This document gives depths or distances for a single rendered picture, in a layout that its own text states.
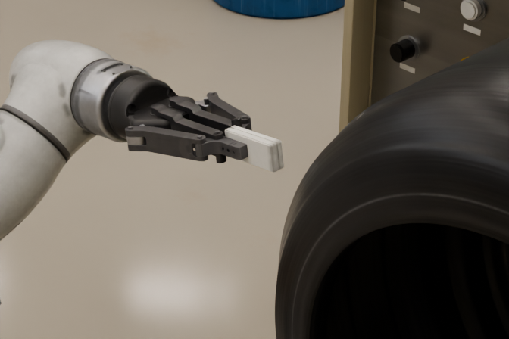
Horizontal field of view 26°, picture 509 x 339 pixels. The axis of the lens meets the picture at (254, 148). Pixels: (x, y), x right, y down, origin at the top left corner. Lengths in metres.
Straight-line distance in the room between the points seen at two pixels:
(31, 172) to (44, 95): 0.09
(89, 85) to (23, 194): 0.15
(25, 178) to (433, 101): 0.60
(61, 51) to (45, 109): 0.08
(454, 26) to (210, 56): 2.59
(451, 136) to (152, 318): 2.12
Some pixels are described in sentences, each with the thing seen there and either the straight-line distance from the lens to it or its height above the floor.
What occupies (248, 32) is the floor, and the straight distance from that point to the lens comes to 4.35.
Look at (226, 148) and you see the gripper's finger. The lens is 1.11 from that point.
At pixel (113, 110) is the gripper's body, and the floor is 1.21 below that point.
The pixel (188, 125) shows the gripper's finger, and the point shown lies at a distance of 1.15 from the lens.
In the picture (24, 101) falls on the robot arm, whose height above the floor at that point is 1.19.
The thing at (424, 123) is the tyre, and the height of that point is 1.40.
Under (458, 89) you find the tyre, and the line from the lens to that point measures 0.80.
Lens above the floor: 1.79
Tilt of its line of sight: 30 degrees down
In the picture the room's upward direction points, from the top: straight up
